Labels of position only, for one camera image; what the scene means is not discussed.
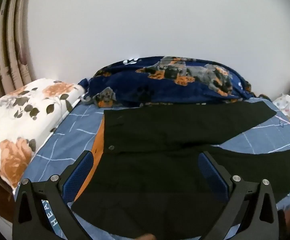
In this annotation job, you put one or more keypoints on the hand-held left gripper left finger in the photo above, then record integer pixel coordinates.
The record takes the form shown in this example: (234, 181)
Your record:
(81, 170)

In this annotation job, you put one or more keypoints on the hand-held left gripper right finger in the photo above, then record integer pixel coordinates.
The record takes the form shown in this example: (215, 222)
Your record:
(210, 172)

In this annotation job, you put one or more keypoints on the black pants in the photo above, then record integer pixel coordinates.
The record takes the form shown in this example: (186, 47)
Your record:
(172, 130)

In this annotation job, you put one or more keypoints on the person's left hand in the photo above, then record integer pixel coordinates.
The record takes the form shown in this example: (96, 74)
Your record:
(147, 237)

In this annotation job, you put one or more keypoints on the orange cloth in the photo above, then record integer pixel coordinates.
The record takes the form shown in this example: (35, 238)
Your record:
(97, 145)

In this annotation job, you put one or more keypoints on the blue grid bed sheet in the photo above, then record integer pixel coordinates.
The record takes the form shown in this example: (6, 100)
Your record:
(260, 140)

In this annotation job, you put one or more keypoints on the white floral pillow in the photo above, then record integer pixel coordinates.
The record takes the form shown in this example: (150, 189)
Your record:
(22, 130)

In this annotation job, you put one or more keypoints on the navy dog print blanket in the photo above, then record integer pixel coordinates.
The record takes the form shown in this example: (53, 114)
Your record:
(134, 85)

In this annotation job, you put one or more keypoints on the beige striped curtain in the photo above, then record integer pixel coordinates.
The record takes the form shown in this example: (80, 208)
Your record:
(9, 55)

